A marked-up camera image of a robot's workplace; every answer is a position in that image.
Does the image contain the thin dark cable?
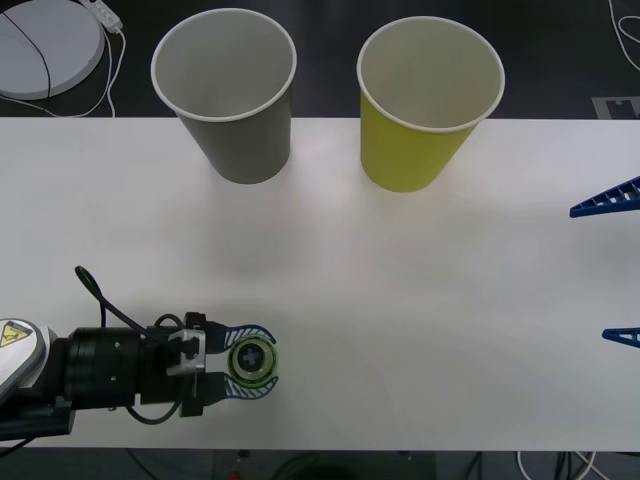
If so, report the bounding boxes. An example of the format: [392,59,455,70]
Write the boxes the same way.
[1,10,52,99]

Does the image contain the white round disc base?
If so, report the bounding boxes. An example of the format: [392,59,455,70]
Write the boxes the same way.
[0,0,106,100]

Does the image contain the yellow-green plastic bin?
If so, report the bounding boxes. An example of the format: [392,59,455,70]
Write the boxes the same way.
[356,15,507,194]

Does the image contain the white power strip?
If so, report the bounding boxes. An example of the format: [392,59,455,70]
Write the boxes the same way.
[82,0,124,32]

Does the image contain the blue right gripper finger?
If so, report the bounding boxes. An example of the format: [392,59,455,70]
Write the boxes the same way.
[602,327,640,350]
[569,175,640,219]

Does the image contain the white looped cable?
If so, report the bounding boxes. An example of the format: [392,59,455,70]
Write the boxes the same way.
[607,0,640,72]

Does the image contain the green plastic bottle black cap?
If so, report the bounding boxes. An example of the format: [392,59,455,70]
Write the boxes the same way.
[227,337,280,389]

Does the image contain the grey plastic bin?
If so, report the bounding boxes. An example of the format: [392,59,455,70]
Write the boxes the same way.
[150,7,298,185]

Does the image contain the white cable under table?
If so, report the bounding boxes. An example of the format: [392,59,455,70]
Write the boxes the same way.
[516,449,604,480]

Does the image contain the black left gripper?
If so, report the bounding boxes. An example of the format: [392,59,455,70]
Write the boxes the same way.
[140,312,279,418]

